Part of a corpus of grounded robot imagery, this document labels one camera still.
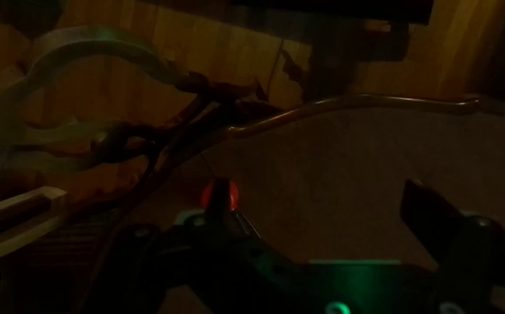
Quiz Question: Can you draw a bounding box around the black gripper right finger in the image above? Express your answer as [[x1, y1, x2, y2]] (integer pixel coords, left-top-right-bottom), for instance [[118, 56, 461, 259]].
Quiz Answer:
[[400, 180, 505, 309]]

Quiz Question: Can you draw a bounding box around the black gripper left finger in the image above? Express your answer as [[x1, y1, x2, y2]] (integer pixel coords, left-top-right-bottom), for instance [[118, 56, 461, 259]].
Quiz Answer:
[[171, 177, 300, 294]]

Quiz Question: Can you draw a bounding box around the ornate wooden chair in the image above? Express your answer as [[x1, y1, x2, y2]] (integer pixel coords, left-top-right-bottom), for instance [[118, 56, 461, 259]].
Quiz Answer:
[[0, 27, 277, 261]]

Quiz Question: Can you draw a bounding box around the red plastic cup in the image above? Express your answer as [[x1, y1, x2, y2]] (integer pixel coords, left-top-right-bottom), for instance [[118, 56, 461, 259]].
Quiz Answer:
[[201, 179, 239, 213]]

